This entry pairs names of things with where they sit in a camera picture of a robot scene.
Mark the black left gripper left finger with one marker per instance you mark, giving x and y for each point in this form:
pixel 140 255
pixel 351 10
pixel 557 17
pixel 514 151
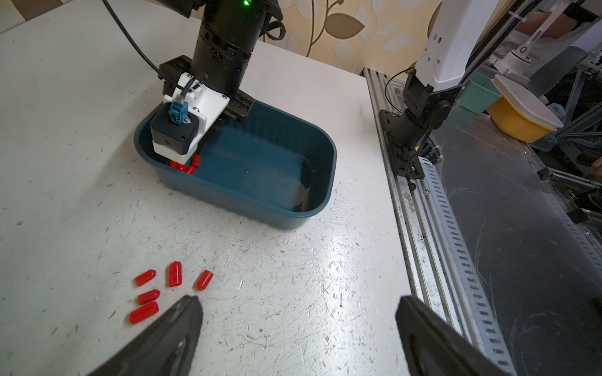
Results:
pixel 166 347

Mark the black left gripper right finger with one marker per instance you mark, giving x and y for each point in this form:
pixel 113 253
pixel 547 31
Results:
pixel 432 347

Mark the red sleeve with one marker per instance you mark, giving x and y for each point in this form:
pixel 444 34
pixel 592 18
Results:
pixel 144 312
pixel 148 297
pixel 175 274
pixel 145 277
pixel 204 280

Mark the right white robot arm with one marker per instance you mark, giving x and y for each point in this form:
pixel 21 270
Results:
pixel 230 30

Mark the dark teal storage box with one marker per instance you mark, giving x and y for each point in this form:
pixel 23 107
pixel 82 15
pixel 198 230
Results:
pixel 273 167

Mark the red sleeves pile in box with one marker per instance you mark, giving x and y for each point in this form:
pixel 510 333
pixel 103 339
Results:
pixel 190 167

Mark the yellow white bowl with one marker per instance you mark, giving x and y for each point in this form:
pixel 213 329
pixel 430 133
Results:
pixel 520 114

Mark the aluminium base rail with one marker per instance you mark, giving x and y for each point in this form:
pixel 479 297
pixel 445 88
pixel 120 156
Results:
pixel 440 269

